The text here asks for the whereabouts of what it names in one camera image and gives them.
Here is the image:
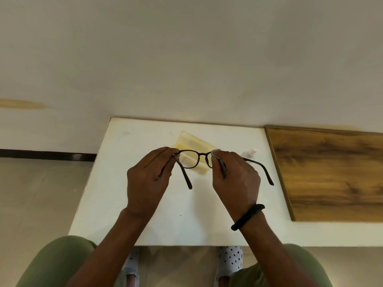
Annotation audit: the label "person's right hand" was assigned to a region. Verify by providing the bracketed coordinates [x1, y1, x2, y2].
[210, 150, 262, 223]

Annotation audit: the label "person's left hand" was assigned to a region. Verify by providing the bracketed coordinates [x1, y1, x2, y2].
[126, 147, 180, 220]

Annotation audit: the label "clear spray bottle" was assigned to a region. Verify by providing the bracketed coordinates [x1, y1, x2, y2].
[241, 147, 259, 160]

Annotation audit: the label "grey-green cleaning cloth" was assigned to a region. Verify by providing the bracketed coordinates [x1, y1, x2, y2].
[210, 148, 228, 178]

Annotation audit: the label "black framed eyeglasses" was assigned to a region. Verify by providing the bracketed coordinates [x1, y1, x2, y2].
[174, 149, 274, 190]

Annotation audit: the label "yellow translucent glasses case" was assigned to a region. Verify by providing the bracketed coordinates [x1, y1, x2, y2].
[173, 130, 221, 177]

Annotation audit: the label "person's right forearm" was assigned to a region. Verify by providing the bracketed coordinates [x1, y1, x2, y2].
[239, 212, 333, 287]

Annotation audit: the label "person's left forearm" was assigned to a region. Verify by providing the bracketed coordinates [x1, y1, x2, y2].
[65, 208, 158, 287]

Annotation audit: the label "person's left leg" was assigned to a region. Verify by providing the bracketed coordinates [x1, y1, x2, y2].
[15, 235, 126, 287]

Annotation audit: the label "black wristband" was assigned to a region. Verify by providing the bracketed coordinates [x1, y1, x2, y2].
[231, 204, 266, 232]

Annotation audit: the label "white polka dot slipper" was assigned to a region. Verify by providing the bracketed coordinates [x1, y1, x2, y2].
[121, 246, 140, 287]
[215, 246, 243, 287]

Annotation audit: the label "brown wooden board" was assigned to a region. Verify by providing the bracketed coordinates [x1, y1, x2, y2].
[264, 125, 383, 223]

